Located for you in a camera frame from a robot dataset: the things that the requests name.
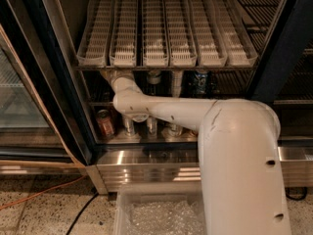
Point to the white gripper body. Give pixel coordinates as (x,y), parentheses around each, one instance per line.
(114,77)

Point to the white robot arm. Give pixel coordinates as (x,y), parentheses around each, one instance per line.
(241,175)

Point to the white can middle shelf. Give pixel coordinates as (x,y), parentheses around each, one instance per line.
(154,77)

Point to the silver can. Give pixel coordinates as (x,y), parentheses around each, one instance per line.
(175,130)
(128,126)
(151,126)

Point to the red can bottom shelf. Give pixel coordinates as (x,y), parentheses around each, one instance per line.
(104,120)

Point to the white tall can middle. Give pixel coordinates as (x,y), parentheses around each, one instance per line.
(176,83)

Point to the blue can middle shelf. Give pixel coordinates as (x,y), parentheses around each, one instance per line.
(199,83)

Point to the glass fridge door left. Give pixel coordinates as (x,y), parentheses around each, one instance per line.
(28,135)

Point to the stainless fridge base grille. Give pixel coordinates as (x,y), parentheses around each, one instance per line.
(119,166)

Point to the clear plastic bin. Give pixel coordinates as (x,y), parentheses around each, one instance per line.
(174,208)

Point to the middle wire shelf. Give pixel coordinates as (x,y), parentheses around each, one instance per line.
(220,84)

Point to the dark fridge door frame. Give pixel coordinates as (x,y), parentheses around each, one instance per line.
(288,36)

